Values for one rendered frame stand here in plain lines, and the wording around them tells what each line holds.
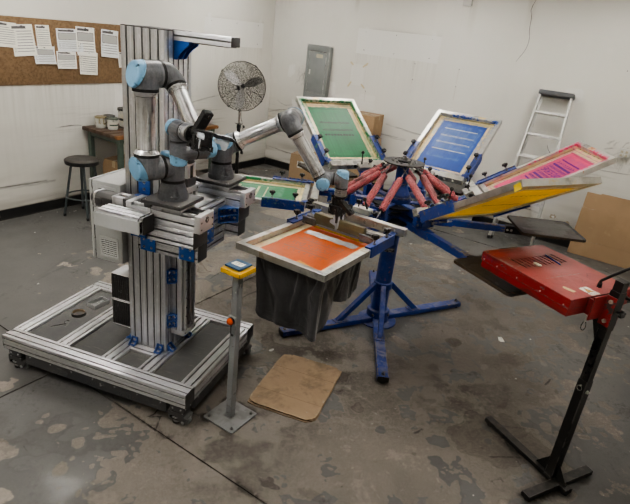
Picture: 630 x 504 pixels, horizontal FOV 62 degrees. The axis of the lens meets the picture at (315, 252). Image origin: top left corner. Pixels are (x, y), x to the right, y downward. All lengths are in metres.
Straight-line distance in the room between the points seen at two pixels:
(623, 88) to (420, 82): 2.34
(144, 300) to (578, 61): 5.35
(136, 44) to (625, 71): 5.27
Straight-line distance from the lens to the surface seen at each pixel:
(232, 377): 3.02
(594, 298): 2.72
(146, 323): 3.32
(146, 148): 2.55
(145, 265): 3.14
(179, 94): 2.51
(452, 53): 7.19
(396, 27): 7.51
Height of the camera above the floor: 2.10
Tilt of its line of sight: 23 degrees down
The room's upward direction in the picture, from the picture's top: 7 degrees clockwise
